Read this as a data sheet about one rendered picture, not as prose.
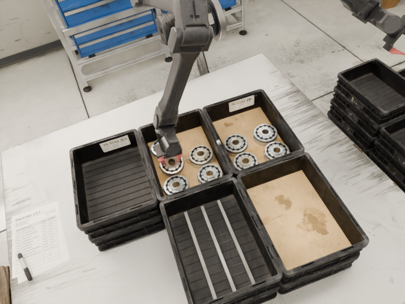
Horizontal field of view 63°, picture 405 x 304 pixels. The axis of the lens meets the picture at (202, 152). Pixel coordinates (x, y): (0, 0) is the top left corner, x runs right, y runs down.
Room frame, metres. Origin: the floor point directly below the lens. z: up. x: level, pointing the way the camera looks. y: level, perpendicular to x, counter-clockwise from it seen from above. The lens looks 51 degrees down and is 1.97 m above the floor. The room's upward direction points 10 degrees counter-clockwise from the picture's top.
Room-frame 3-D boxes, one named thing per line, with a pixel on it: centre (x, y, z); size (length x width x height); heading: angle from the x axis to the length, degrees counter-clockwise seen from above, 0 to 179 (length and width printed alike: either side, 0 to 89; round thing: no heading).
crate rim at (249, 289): (0.47, 0.00, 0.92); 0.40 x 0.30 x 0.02; 11
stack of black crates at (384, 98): (1.39, -1.09, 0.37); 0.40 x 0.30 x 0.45; 17
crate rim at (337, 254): (0.53, -0.29, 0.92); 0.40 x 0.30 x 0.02; 11
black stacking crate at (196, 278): (0.47, 0.00, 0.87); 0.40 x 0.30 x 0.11; 11
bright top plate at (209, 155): (0.88, 0.01, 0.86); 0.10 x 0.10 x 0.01
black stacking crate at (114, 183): (0.81, 0.38, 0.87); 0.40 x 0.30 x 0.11; 11
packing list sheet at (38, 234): (0.70, 0.76, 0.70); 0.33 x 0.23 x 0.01; 17
